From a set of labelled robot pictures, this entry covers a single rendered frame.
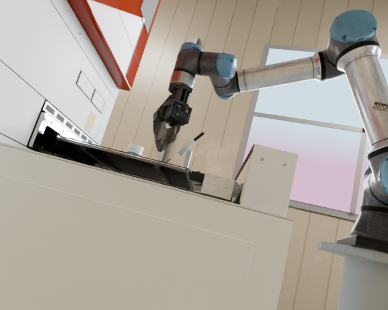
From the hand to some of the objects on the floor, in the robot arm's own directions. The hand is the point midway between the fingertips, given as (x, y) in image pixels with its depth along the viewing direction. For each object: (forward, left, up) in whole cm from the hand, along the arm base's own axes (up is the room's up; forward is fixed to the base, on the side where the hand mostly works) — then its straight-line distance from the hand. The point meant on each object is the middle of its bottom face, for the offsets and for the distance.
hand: (159, 147), depth 102 cm
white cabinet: (0, -12, -97) cm, 98 cm away
